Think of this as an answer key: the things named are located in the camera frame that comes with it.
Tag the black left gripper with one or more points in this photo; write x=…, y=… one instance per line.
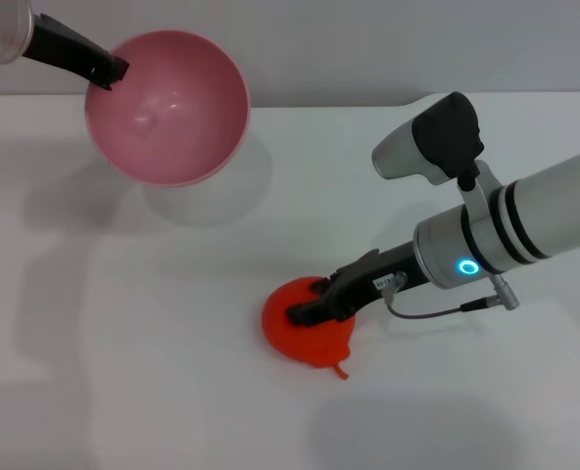
x=64, y=49

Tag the orange toy fruit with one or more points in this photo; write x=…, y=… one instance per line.
x=304, y=343

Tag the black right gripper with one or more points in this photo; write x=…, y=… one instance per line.
x=373, y=279

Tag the pink plastic bowl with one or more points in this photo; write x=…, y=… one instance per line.
x=172, y=122

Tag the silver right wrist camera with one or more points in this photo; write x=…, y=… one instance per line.
x=432, y=142

